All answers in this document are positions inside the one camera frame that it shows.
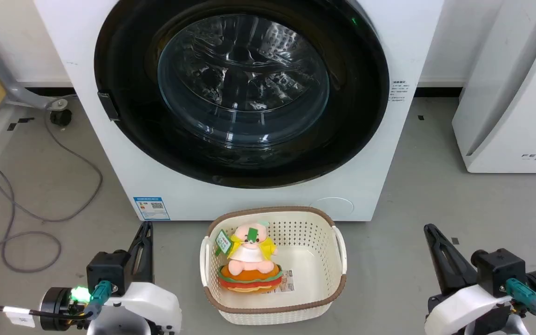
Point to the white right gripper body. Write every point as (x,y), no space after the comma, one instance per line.
(463,309)

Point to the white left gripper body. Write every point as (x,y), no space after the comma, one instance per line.
(147,307)

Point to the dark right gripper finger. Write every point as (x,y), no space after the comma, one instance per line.
(439,260)
(461,267)

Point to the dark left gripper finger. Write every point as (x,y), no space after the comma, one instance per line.
(149,256)
(134,258)

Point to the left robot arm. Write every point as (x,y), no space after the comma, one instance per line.
(58,304)

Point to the white front-load washing machine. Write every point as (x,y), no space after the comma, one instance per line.
(379,153)

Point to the black round glass washer door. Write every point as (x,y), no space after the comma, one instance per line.
(244,88)

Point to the blue energy label sticker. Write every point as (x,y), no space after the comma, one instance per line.
(151,208)

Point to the green white doll hang tag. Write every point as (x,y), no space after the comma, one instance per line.
(223,242)

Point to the pink plush doll on burger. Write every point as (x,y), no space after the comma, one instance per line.
(251,267)

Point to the cream perforated laundry basket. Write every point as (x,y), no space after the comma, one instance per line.
(317,274)

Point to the printed paper label card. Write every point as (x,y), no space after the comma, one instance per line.
(287,282)

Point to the black caster wheel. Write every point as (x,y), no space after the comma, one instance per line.
(60,117)

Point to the white air purifier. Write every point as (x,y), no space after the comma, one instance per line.
(514,107)

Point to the white warning text sticker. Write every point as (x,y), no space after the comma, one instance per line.
(398,91)

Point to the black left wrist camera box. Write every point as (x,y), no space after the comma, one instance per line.
(109,272)

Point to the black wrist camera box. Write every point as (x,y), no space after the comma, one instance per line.
(109,272)
(500,270)

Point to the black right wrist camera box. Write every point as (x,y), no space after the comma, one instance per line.
(500,270)

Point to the grey metal frame leg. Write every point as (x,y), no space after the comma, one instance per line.
(10,83)

